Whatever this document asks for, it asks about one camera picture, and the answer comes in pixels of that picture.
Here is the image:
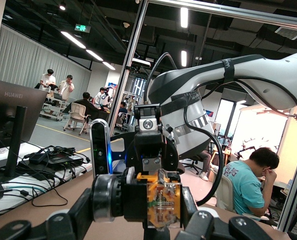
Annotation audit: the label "distant person white shirt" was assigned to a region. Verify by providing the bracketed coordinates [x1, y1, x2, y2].
[94, 86, 106, 107]

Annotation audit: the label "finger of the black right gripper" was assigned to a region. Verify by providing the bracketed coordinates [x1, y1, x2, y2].
[133, 131, 166, 173]
[134, 104, 163, 133]

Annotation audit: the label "person in teal shirt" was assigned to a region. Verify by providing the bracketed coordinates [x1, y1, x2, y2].
[223, 146, 281, 222]

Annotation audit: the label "green exit sign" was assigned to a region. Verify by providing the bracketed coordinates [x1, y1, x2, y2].
[74, 23, 92, 34]

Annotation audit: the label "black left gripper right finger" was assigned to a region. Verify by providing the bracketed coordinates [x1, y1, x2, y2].
[180, 187, 229, 240]

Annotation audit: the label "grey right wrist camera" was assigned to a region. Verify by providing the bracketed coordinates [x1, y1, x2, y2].
[89, 119, 114, 179]

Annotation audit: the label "teal cable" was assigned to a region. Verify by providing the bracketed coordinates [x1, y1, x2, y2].
[0, 181, 43, 193]

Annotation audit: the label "white bar camera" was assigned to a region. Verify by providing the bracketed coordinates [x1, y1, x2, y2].
[131, 57, 152, 69]

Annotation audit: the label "standing person beige shirt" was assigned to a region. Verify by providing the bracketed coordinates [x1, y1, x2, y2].
[57, 74, 75, 101]

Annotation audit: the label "dark Huawei monitor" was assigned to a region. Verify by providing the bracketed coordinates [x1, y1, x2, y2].
[0, 77, 49, 178]

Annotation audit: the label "aluminium frame beam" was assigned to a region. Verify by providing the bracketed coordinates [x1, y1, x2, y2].
[143, 0, 297, 29]

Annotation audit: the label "black power adapter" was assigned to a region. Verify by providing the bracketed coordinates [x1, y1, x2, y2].
[28, 151, 52, 165]

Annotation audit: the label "seated person dark clothes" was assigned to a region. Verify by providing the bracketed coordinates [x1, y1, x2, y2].
[63, 91, 97, 121]

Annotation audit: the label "ceiling air vent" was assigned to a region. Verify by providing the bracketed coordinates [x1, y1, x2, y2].
[274, 25, 297, 41]

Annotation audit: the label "white mesh office chair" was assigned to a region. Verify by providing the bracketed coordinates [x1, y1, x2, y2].
[62, 102, 92, 136]

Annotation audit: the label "white plastic chair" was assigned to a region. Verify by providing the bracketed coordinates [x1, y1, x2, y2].
[209, 166, 271, 222]

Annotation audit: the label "black office chair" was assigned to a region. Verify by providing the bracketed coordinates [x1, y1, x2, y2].
[179, 152, 213, 176]

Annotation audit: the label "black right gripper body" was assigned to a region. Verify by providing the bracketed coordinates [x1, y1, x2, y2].
[124, 136, 181, 176]

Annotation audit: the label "standing person white shirt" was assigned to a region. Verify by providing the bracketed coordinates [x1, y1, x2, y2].
[39, 68, 57, 93]

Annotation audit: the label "black looped cable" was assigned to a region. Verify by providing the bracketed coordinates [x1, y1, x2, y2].
[20, 184, 69, 208]

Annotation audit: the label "orange push-button switch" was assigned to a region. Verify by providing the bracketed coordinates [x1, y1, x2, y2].
[92, 167, 183, 230]

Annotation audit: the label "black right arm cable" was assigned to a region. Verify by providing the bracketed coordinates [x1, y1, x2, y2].
[143, 52, 297, 207]

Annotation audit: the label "distant seated person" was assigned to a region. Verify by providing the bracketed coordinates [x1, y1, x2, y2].
[118, 101, 128, 118]

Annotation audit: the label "aluminium frame post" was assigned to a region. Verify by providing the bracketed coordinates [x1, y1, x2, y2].
[107, 0, 149, 136]
[277, 139, 297, 233]

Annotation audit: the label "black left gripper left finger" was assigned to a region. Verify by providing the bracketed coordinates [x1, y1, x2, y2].
[46, 187, 94, 240]

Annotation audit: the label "long ceiling light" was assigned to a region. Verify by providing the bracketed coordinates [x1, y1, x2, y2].
[85, 49, 104, 62]
[102, 61, 117, 71]
[180, 7, 189, 29]
[60, 30, 87, 50]
[180, 50, 188, 68]

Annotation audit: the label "black docking box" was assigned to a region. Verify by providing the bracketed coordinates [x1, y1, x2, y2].
[45, 152, 85, 169]

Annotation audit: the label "blue camera mount bracket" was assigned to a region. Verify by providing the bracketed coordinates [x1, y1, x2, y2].
[108, 146, 129, 176]

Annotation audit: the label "grey curtain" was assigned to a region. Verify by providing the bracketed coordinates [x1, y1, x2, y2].
[0, 23, 92, 88]

